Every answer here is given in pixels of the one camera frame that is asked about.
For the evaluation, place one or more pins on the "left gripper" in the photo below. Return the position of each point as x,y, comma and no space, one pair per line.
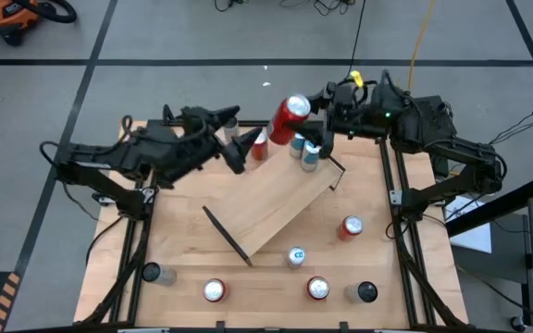
202,139

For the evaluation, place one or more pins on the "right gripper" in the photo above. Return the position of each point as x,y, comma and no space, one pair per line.
350,113

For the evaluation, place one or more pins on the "silver blue energy drink can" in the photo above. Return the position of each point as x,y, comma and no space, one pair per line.
296,255
296,145
310,156

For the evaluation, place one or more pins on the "red cola can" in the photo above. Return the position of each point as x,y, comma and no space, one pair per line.
317,287
282,122
214,290

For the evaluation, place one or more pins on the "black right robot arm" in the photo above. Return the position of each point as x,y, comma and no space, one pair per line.
433,120

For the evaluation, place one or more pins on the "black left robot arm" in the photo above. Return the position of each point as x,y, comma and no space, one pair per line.
155,148

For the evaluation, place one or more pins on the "orange soda can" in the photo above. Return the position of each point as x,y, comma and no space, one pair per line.
260,147

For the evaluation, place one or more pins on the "yellow tag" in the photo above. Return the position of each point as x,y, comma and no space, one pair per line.
356,78

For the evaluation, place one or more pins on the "red can behind tray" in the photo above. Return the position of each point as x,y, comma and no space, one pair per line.
350,226

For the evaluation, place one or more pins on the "white paper sheet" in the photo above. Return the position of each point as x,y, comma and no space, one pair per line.
472,231

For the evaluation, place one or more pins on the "black desk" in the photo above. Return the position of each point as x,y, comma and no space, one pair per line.
502,205

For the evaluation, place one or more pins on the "orange shop vacuum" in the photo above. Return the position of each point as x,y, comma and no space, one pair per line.
3,14

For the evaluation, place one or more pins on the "black caster wheel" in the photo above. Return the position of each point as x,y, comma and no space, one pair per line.
517,322

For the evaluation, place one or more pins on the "wooden shelf black metal frame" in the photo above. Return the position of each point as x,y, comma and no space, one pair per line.
266,203

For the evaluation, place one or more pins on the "silver corner bracket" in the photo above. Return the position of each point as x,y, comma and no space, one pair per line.
148,192
396,197

